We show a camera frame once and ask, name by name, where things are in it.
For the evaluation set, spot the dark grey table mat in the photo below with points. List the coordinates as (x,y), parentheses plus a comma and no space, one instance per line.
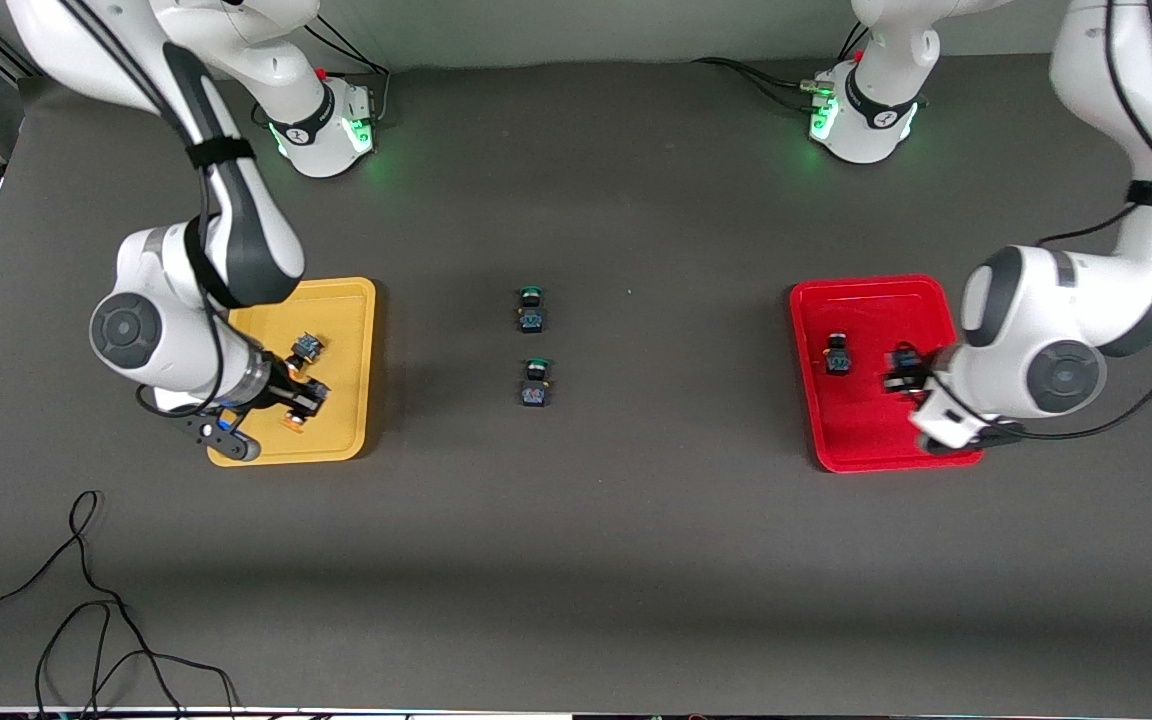
(576,560)

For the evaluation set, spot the green push button switch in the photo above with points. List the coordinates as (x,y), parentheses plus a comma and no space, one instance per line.
(532,315)
(535,385)

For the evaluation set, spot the red push button switch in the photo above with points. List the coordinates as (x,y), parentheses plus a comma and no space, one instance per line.
(837,356)
(904,357)

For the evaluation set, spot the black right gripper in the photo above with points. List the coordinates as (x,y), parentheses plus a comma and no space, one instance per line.
(286,387)

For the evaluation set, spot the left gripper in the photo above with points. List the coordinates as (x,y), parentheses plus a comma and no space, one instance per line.
(906,382)

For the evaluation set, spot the red plastic tray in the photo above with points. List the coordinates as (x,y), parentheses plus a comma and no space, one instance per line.
(866,430)

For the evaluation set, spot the yellow plastic tray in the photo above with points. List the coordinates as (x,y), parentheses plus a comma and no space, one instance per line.
(346,330)

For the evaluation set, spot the orange push button switch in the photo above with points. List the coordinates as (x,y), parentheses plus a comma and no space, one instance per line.
(292,422)
(306,348)

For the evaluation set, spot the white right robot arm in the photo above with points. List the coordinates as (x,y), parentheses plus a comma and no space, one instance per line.
(236,45)

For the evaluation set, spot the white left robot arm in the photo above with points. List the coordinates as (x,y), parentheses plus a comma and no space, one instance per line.
(1056,330)

